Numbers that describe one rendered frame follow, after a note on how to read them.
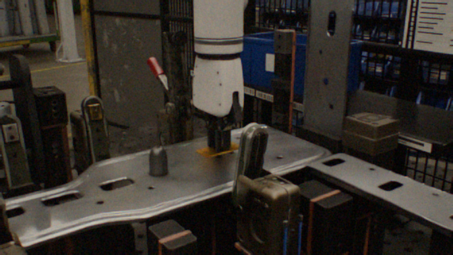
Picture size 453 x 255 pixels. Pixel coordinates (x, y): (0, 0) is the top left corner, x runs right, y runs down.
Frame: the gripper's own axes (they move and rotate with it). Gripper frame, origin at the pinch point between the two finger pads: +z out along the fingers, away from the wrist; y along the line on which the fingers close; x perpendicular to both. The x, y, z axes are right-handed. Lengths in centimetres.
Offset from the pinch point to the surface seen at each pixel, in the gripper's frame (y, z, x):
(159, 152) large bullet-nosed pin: 1.2, -0.3, -13.0
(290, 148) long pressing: 4.9, 3.8, 13.5
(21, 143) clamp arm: -12.8, -1.8, -31.4
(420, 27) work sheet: 4, -17, 54
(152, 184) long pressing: 3.6, 3.8, -15.8
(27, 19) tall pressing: -788, 44, 147
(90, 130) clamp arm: -14.4, -1.1, -19.0
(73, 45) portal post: -676, 79, 186
